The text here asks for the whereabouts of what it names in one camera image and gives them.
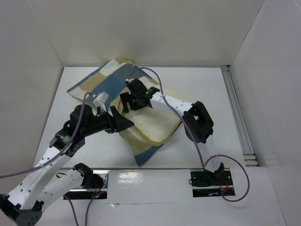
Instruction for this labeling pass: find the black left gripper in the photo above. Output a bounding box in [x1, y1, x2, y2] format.
[82, 105, 134, 137]

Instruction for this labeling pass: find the blue beige patchwork pillowcase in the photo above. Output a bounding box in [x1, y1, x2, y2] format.
[67, 59, 164, 166]

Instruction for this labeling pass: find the cream and yellow pillow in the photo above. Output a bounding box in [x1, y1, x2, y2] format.
[115, 97, 181, 146]

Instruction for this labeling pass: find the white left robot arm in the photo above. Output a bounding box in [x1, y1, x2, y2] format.
[0, 105, 134, 226]

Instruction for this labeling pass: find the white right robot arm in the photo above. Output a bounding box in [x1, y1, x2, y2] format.
[119, 79, 214, 149]

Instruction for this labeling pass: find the aluminium rail front edge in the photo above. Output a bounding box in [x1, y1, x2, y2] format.
[58, 167, 207, 172]

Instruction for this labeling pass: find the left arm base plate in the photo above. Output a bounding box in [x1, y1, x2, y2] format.
[65, 172, 109, 200]

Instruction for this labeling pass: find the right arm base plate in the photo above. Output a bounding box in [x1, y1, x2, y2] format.
[188, 170, 235, 198]

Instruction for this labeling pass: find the aluminium rail right side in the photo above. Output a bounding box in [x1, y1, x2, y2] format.
[221, 65, 259, 167]

